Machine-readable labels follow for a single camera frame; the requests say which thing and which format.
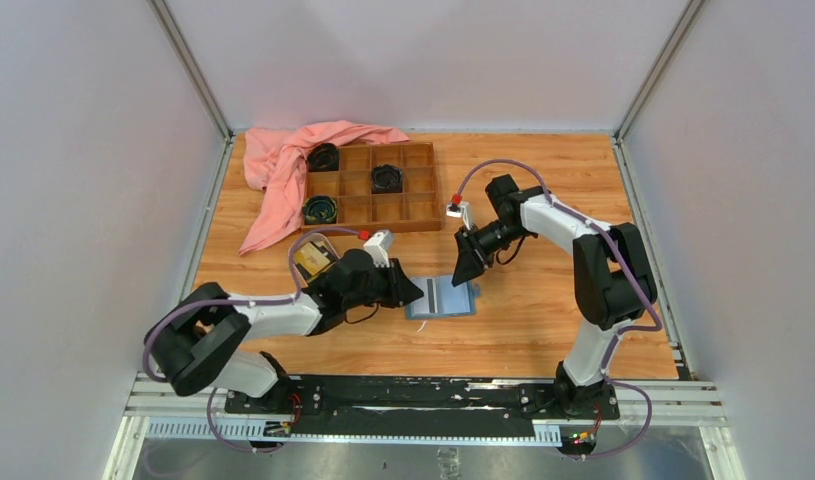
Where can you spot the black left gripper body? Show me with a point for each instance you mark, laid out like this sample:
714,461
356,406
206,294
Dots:
376,289

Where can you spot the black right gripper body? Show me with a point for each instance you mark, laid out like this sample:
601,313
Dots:
493,238

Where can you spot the teal leather card holder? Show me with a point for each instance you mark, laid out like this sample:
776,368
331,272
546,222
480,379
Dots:
456,301

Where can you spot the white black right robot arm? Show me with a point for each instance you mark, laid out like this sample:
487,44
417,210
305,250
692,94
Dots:
612,277

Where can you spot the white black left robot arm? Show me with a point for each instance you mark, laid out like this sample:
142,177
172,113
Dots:
197,345

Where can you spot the white card with magnetic stripe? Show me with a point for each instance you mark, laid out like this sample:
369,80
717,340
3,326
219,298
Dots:
429,304

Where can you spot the pink oval card tray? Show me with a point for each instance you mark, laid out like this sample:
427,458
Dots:
311,238

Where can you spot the yellow black credit card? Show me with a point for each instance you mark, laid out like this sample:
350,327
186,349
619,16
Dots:
313,258

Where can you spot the wooden compartment tray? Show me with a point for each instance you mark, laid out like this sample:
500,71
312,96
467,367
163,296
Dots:
416,209

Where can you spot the rolled dark dotted tie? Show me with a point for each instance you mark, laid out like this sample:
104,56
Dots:
386,179

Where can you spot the rolled black tie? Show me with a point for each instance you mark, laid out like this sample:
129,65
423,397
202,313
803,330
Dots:
323,158

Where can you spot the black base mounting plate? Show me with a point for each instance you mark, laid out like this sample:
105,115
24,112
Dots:
421,406

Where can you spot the pink cloth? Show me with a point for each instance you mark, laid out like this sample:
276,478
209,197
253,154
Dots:
274,163

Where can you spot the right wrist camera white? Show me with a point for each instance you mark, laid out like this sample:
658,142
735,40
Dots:
460,209

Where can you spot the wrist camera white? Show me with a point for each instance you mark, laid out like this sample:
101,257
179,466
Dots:
460,209
377,247

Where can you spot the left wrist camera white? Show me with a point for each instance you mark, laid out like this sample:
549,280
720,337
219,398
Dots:
377,247

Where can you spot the aluminium frame rail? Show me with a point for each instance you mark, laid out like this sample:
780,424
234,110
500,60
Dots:
154,413

